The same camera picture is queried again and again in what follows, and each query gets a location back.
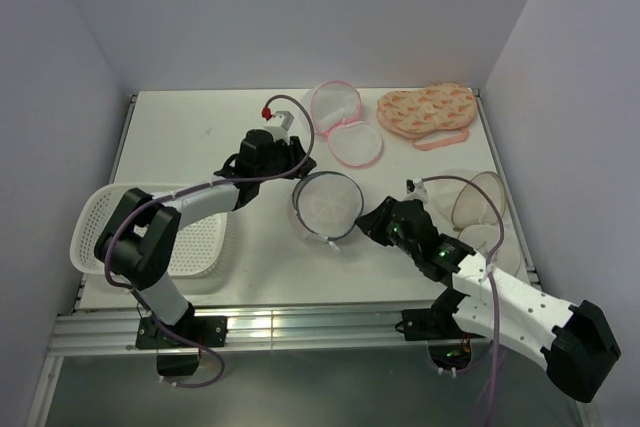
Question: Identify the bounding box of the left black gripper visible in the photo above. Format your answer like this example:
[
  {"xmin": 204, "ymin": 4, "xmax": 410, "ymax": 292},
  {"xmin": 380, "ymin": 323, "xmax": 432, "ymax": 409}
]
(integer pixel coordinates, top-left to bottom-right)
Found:
[{"xmin": 256, "ymin": 135, "xmax": 316, "ymax": 183}]

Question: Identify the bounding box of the grey trimmed mesh laundry bag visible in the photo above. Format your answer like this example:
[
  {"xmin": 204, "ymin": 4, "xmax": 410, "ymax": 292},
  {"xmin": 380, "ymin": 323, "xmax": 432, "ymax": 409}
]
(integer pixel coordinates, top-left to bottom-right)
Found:
[{"xmin": 290, "ymin": 171, "xmax": 365, "ymax": 252}]

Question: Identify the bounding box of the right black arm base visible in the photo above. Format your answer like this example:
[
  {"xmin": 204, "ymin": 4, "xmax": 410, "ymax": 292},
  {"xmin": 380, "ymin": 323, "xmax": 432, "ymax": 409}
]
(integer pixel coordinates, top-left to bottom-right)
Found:
[{"xmin": 394, "ymin": 300, "xmax": 475, "ymax": 370}]

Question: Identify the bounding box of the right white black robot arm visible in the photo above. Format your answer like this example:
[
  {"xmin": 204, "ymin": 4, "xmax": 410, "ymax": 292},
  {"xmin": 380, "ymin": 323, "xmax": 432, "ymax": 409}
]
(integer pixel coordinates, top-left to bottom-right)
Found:
[{"xmin": 356, "ymin": 197, "xmax": 621, "ymax": 403}]

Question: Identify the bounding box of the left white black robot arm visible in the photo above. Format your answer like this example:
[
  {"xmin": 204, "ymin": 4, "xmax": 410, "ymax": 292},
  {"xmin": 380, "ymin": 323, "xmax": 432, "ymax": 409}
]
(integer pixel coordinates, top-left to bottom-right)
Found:
[{"xmin": 94, "ymin": 129, "xmax": 316, "ymax": 346}]

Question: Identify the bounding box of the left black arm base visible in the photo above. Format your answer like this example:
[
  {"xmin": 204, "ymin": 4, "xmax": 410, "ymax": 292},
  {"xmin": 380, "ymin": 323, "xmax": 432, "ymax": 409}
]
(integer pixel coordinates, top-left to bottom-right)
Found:
[{"xmin": 134, "ymin": 316, "xmax": 228, "ymax": 383}]

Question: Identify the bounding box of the pink trimmed mesh laundry bag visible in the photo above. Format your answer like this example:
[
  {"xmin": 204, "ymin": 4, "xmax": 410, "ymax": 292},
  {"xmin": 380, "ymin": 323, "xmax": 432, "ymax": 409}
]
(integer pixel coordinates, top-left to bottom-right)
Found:
[{"xmin": 303, "ymin": 80, "xmax": 384, "ymax": 168}]

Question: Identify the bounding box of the clear mesh laundry bag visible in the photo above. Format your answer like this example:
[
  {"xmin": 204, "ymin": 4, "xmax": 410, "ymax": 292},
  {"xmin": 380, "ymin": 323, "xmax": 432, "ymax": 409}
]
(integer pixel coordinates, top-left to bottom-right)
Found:
[{"xmin": 429, "ymin": 169, "xmax": 524, "ymax": 276}]

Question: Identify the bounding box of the peach patterned laundry bag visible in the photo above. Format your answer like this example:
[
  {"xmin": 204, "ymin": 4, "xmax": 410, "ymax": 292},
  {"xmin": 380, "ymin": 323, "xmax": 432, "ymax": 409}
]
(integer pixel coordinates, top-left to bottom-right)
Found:
[{"xmin": 376, "ymin": 83, "xmax": 478, "ymax": 152}]

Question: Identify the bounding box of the white plastic basket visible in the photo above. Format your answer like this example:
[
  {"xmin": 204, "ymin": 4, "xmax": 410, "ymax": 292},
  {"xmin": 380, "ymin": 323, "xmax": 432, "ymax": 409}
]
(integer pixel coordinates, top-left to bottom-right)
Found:
[{"xmin": 69, "ymin": 183, "xmax": 227, "ymax": 278}]

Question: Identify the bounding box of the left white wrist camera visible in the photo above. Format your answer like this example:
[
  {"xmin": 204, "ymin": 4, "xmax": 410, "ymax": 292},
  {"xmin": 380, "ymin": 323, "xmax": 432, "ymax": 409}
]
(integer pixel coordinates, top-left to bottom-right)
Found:
[{"xmin": 261, "ymin": 107, "xmax": 294, "ymax": 142}]

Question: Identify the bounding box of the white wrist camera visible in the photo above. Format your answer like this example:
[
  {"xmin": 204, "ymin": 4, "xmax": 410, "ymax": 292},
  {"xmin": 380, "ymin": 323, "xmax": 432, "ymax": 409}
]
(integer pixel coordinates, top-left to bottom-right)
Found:
[
  {"xmin": 261, "ymin": 107, "xmax": 294, "ymax": 142},
  {"xmin": 405, "ymin": 178, "xmax": 429, "ymax": 203}
]

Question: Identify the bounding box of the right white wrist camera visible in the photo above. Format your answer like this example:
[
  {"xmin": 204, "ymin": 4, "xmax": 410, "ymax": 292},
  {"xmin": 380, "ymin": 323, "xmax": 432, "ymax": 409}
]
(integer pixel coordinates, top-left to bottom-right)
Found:
[{"xmin": 405, "ymin": 178, "xmax": 429, "ymax": 203}]

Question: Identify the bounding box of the aluminium mounting rail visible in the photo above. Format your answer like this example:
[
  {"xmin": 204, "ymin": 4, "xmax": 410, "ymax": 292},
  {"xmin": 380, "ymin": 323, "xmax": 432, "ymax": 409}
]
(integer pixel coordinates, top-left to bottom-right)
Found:
[{"xmin": 46, "ymin": 301, "xmax": 431, "ymax": 357}]

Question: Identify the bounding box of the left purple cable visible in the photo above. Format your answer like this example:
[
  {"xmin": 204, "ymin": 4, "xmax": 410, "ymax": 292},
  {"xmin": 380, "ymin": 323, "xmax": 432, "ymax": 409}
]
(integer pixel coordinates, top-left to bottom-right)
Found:
[{"xmin": 103, "ymin": 94, "xmax": 316, "ymax": 391}]

